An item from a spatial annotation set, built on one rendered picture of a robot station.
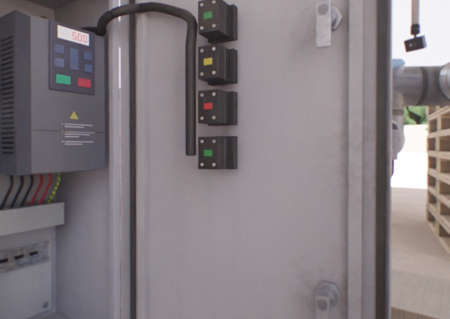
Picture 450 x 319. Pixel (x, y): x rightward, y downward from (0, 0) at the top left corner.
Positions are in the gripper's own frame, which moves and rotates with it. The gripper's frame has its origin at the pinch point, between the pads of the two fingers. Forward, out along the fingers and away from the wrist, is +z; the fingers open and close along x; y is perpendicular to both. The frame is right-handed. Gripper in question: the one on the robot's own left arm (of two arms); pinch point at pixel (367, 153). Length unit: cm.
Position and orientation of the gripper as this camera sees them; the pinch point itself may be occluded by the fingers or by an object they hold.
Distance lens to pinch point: 53.2
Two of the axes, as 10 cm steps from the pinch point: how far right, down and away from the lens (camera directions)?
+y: 0.0, -10.0, -0.1
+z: -4.7, 0.1, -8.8
